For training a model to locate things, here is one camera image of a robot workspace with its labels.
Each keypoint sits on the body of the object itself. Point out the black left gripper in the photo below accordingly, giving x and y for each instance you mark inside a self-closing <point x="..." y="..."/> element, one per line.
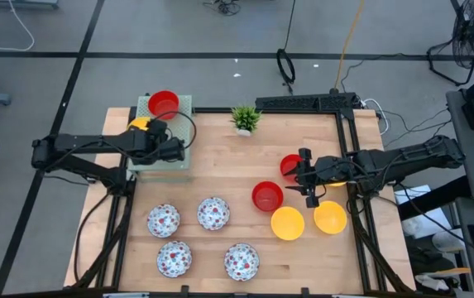
<point x="160" y="149"/>

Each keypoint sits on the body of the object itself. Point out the black aluminium table frame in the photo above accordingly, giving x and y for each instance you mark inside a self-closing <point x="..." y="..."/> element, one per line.
<point x="212" y="111"/>

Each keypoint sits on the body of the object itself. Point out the red plastic bowl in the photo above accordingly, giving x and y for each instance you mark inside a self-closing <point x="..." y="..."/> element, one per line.
<point x="163" y="103"/>
<point x="267" y="196"/>
<point x="288" y="163"/>

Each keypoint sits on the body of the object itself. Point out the floral ceramic bowl red outside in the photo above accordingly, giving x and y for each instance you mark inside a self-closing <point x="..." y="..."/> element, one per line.
<point x="163" y="220"/>
<point x="174" y="258"/>
<point x="241" y="261"/>
<point x="213" y="213"/>

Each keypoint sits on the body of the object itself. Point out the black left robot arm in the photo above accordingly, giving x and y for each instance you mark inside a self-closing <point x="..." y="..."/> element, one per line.
<point x="96" y="145"/>

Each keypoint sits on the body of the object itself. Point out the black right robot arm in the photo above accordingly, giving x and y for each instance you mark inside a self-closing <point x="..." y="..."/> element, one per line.
<point x="406" y="159"/>

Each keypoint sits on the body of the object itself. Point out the yellow plastic bowl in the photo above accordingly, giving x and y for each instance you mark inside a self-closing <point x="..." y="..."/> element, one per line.
<point x="338" y="184"/>
<point x="330" y="217"/>
<point x="138" y="123"/>
<point x="287" y="223"/>

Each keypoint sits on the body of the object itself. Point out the pale green metal shelf rack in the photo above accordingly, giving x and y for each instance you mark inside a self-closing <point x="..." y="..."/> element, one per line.
<point x="145" y="103"/>

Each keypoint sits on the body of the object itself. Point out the black floor fan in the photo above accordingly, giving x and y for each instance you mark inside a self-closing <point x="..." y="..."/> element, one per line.
<point x="472" y="33"/>

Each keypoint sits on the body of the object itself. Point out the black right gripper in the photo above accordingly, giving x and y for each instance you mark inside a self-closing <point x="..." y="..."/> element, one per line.
<point x="327" y="167"/>

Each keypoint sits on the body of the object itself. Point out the green plant in white pot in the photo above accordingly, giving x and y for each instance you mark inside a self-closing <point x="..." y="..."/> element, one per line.
<point x="245" y="118"/>

